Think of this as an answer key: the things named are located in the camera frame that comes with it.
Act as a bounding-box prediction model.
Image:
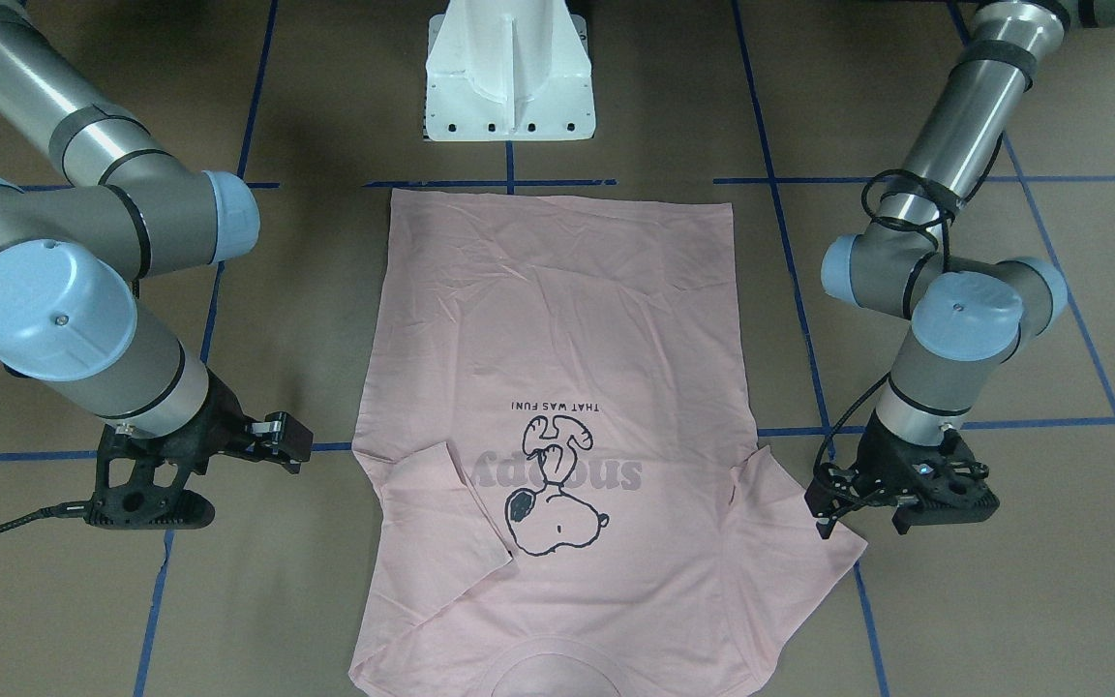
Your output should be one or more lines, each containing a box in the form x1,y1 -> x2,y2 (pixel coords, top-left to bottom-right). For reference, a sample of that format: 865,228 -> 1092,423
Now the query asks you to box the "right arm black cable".
0,333 -> 94,545

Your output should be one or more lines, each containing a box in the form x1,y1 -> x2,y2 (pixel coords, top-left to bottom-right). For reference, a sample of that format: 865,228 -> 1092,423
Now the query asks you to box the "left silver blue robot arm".
804,1 -> 1115,539

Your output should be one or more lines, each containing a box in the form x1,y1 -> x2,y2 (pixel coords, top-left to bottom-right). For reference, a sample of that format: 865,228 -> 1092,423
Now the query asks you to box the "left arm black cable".
814,170 -> 964,485

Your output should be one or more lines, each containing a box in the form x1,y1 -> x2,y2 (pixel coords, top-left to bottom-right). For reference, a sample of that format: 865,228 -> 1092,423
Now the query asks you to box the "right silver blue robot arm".
0,1 -> 313,472

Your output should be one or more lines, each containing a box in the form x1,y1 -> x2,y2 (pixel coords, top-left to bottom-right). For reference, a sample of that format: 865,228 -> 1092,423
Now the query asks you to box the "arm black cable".
0,333 -> 94,545
814,170 -> 964,485

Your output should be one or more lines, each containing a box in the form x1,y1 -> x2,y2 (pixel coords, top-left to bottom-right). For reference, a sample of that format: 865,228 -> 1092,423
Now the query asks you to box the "pink Snoopy t-shirt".
348,190 -> 866,696

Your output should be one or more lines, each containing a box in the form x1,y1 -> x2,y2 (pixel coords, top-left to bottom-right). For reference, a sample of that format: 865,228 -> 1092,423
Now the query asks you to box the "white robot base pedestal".
421,1 -> 597,142

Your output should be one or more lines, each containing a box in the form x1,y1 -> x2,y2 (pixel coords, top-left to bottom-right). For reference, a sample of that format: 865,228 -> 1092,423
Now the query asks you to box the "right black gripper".
192,374 -> 313,473

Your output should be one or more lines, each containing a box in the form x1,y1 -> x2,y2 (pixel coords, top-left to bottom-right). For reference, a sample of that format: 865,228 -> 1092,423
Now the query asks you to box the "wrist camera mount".
81,425 -> 214,530
892,432 -> 1000,534

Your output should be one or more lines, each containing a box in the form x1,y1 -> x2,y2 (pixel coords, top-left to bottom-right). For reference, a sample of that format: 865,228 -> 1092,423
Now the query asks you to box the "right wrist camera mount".
81,425 -> 214,530

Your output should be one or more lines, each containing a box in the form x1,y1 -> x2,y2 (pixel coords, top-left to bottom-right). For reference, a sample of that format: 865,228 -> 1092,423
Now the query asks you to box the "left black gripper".
804,414 -> 964,541

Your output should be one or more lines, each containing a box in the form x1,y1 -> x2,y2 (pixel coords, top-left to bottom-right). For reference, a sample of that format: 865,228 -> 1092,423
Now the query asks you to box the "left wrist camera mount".
892,432 -> 1000,534

